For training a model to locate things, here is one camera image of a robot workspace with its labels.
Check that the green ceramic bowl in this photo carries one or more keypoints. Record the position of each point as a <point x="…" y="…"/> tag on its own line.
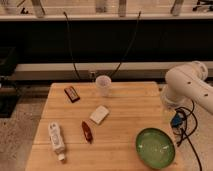
<point x="155" y="148"/>

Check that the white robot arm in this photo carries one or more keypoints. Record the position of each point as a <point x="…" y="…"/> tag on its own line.
<point x="187" y="81"/>

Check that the clear plastic cup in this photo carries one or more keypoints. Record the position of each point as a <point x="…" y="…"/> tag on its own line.
<point x="103" y="83"/>

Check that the white soap bar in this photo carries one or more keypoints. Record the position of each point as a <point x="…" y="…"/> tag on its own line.
<point x="99" y="114"/>

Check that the brown chocolate bar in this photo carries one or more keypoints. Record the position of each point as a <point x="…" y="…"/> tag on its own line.
<point x="72" y="94"/>

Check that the white tube bottle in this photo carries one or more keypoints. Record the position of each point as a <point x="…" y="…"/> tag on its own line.
<point x="57" y="140"/>

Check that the black box at left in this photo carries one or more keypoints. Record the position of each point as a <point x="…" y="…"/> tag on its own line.
<point x="8" y="64"/>

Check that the blue cable connector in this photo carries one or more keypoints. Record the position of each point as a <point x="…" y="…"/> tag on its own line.
<point x="176" y="121"/>

